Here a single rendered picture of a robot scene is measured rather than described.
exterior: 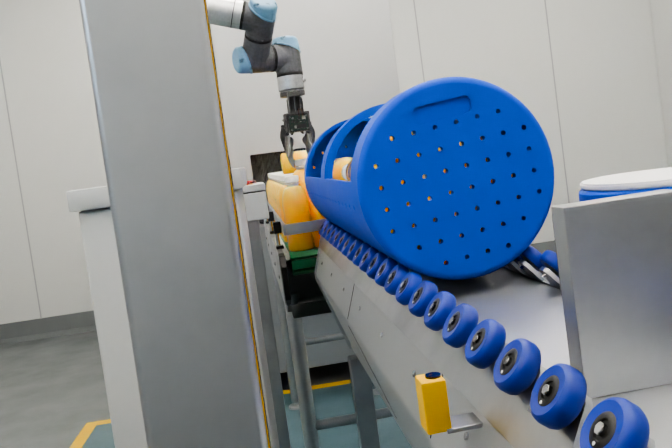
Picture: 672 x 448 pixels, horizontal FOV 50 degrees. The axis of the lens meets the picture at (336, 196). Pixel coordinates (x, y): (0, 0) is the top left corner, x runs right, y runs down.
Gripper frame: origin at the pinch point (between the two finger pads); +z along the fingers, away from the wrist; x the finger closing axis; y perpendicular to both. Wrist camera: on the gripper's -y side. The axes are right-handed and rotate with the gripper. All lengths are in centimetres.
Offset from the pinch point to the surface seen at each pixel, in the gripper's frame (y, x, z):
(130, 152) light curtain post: 171, -22, -1
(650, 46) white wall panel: -393, 352, -61
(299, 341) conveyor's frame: -18, -7, 56
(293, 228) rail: 10.8, -5.4, 17.8
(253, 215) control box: 7.7, -15.7, 12.9
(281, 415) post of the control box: 0, -16, 72
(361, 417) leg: 27, 4, 67
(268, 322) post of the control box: -0.4, -15.7, 44.7
